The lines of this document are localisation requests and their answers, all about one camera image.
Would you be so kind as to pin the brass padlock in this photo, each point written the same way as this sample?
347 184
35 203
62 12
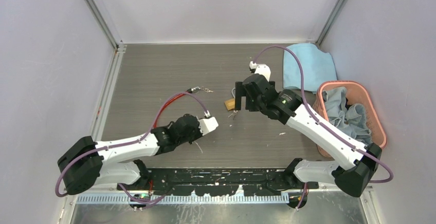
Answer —
230 104

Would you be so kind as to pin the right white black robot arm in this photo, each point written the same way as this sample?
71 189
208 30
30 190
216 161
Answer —
354 163

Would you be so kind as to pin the pink plastic basket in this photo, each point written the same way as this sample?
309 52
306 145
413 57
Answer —
356 93

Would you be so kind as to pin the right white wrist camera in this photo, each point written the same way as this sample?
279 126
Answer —
261 69

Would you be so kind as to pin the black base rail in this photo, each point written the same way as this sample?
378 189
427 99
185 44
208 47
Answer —
215 182

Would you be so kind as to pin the light blue cloth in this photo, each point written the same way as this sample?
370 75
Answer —
318 67

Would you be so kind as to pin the white slotted cable duct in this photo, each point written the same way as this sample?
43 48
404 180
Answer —
118 198

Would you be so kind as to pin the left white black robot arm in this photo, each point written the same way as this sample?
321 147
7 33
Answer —
89 163

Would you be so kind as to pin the grey-blue cloth in basket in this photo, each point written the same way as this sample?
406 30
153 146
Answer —
350 119

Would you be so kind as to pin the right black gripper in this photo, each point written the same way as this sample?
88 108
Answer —
240 91

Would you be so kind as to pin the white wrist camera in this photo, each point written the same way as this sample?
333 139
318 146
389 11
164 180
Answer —
207 125
261 69

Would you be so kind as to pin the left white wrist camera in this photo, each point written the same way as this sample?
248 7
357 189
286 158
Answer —
207 125

